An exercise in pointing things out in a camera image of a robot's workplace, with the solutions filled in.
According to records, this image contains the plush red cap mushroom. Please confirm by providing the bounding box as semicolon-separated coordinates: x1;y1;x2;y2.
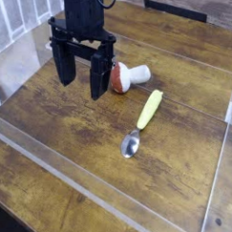
111;61;152;94

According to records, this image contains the clear acrylic barrier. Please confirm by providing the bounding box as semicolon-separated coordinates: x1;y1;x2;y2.
201;95;232;232
0;117;187;232

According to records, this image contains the black strip on table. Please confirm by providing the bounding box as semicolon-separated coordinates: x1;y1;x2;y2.
143;0;207;22

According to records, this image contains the clear acrylic front barrier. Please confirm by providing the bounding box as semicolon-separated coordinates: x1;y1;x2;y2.
0;117;187;232

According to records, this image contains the green handled metal spoon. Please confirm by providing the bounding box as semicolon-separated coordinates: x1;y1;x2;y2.
120;91;163;158

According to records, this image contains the clear acrylic right barrier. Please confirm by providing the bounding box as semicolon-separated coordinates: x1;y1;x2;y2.
201;95;232;232

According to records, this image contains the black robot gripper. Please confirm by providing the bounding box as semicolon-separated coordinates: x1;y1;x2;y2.
48;0;116;100

